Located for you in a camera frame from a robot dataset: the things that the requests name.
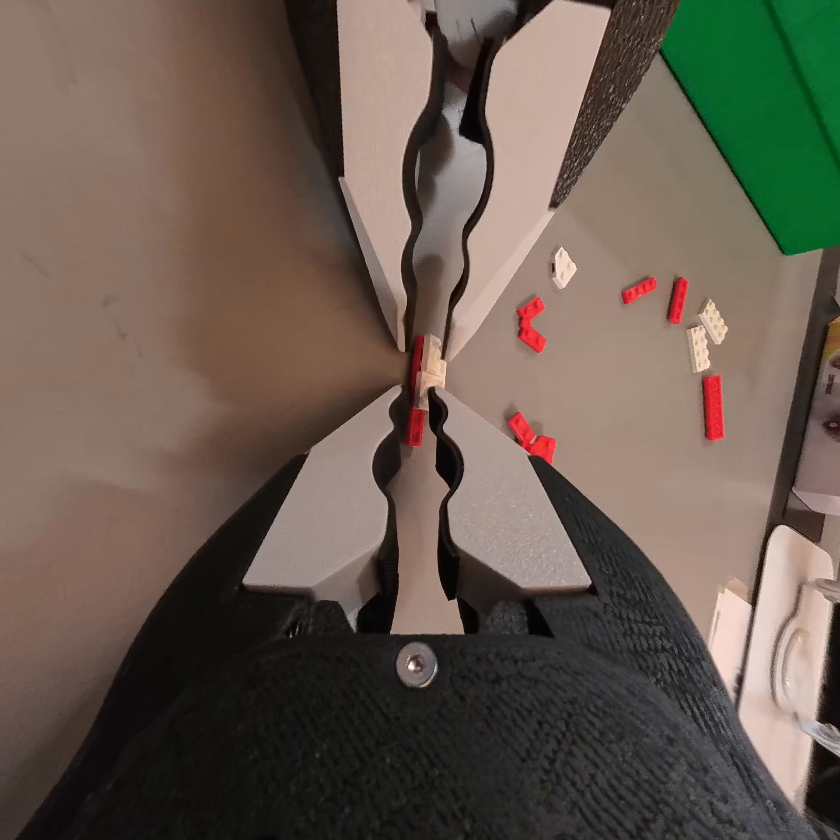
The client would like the long red lego plate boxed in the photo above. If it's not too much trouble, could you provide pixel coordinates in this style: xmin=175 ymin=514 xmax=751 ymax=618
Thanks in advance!
xmin=701 ymin=374 xmax=726 ymax=442

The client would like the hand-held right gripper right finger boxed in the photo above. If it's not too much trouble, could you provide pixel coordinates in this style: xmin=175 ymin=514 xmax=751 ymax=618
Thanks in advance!
xmin=428 ymin=387 xmax=601 ymax=603

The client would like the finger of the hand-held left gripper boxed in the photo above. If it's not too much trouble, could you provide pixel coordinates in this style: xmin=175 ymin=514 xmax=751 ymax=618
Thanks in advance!
xmin=445 ymin=0 xmax=616 ymax=358
xmin=336 ymin=0 xmax=441 ymax=352

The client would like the white desk lamp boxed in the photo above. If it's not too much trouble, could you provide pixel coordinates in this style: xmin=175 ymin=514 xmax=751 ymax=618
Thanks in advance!
xmin=736 ymin=524 xmax=840 ymax=812

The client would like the printed paper sheet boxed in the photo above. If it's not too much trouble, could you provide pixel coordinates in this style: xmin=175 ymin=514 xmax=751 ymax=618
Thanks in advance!
xmin=710 ymin=576 xmax=754 ymax=697

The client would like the red and white lego assembly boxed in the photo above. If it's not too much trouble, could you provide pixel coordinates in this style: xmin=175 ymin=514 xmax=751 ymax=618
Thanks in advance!
xmin=406 ymin=333 xmax=448 ymax=448

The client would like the white studded lego plate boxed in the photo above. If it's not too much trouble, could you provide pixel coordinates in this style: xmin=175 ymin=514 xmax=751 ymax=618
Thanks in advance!
xmin=685 ymin=323 xmax=714 ymax=375
xmin=697 ymin=298 xmax=730 ymax=346

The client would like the red angled lego piece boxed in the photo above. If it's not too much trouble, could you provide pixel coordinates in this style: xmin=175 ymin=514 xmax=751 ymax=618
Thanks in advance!
xmin=505 ymin=411 xmax=559 ymax=466
xmin=516 ymin=296 xmax=548 ymax=354

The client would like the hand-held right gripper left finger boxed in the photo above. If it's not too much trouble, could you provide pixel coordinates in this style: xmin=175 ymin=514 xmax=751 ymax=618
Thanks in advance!
xmin=241 ymin=384 xmax=403 ymax=631

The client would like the green plastic bin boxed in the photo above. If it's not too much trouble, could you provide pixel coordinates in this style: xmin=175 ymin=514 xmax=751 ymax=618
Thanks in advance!
xmin=659 ymin=0 xmax=840 ymax=257

